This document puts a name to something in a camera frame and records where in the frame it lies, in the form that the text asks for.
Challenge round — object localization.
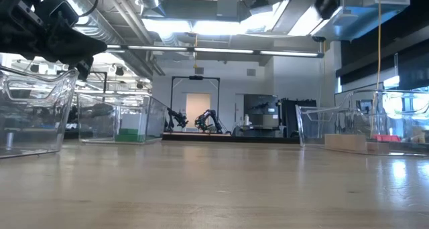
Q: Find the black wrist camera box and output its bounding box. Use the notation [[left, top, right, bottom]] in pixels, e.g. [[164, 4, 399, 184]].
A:
[[33, 0, 80, 27]]

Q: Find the black aluminium table frame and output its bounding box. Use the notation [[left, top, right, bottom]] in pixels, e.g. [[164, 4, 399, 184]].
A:
[[62, 130, 301, 145]]

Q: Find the long linear ceiling light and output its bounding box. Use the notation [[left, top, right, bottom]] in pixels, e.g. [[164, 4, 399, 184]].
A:
[[106, 44, 325, 59]]

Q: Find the large natural wood block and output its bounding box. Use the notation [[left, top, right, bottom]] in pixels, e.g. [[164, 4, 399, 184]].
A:
[[324, 133, 367, 153]]

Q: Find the black cabinet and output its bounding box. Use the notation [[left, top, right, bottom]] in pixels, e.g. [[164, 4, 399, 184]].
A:
[[277, 97, 318, 139]]

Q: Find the white paper label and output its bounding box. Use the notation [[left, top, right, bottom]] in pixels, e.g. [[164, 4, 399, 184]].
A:
[[119, 113, 144, 130]]

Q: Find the black gantry frame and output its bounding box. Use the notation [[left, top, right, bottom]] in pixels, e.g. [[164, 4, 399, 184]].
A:
[[170, 75, 221, 123]]

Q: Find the large metal ventilation duct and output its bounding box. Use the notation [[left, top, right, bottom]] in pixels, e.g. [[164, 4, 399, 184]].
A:
[[310, 0, 412, 43]]

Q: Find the clear plastic bin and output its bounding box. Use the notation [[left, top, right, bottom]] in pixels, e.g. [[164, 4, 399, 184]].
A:
[[76, 93, 169, 145], [0, 65, 80, 160], [295, 89, 429, 157]]

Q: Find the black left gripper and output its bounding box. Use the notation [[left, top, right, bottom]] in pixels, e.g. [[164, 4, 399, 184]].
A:
[[0, 0, 108, 82]]

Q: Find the red box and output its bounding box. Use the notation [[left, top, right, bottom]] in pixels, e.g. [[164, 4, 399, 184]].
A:
[[371, 134, 402, 143]]

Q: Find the grey cabinet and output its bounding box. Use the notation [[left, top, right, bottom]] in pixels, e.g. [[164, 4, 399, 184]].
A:
[[243, 94, 279, 137]]

